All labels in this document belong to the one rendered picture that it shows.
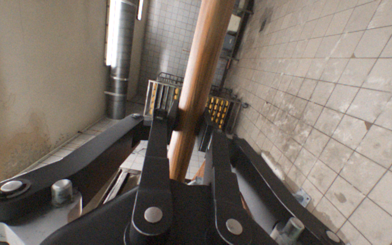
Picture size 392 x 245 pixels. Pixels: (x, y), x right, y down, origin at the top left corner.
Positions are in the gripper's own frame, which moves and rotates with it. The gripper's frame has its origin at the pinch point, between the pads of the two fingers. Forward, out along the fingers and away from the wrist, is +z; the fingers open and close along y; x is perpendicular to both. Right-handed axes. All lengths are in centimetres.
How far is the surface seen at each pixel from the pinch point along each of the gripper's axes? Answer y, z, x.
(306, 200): 118, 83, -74
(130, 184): -36, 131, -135
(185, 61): -16, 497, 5
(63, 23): -143, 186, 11
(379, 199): 119, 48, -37
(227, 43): 78, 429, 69
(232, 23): 76, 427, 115
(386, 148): 119, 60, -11
